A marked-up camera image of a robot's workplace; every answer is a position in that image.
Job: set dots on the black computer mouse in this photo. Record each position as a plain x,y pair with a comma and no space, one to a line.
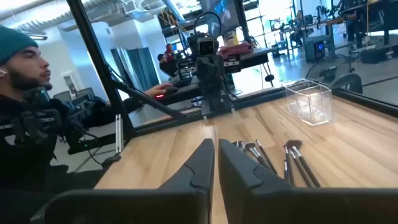
170,91

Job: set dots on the clear acrylic container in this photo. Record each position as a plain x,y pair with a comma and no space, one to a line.
311,105

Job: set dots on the silver metal bracket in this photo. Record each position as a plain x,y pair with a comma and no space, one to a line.
119,133

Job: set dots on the grey folding partition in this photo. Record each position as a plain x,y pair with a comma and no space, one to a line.
140,68

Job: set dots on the black desk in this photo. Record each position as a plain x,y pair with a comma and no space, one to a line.
255,59

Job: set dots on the computer monitor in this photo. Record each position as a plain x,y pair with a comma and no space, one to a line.
224,12

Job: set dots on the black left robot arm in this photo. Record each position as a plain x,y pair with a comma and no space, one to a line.
217,110

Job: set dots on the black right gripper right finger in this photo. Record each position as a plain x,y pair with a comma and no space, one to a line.
248,202

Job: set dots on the person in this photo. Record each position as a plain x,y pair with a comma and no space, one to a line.
166,67
28,68
169,51
298,29

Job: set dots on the black makeup brush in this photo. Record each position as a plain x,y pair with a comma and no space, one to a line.
289,168
237,143
285,171

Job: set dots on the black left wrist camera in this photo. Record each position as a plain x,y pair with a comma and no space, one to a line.
207,46

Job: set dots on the yellow bottle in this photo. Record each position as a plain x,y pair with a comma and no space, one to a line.
230,39

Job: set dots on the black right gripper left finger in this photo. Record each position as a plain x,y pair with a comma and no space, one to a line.
186,205

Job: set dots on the black aluminium rig frame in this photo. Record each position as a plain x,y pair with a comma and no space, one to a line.
99,62

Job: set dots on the person's hand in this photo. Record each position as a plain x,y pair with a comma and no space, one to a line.
157,90

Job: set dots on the black computer tower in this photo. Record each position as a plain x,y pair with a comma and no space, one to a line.
317,49

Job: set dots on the pink cloth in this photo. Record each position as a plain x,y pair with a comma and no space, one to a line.
236,49

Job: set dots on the fluffy powder makeup brush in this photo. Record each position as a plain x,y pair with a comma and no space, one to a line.
306,166

